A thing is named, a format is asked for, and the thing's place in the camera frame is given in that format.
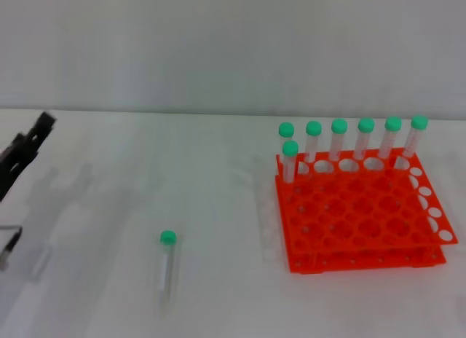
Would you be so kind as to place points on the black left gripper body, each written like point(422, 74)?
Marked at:
point(7, 177)

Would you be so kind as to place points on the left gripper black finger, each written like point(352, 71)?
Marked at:
point(31, 145)

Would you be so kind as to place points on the green-capped test tube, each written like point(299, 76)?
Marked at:
point(286, 129)
point(313, 128)
point(366, 125)
point(393, 123)
point(167, 272)
point(419, 122)
point(339, 125)
point(290, 148)

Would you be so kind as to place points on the orange test tube rack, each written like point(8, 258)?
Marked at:
point(346, 214)

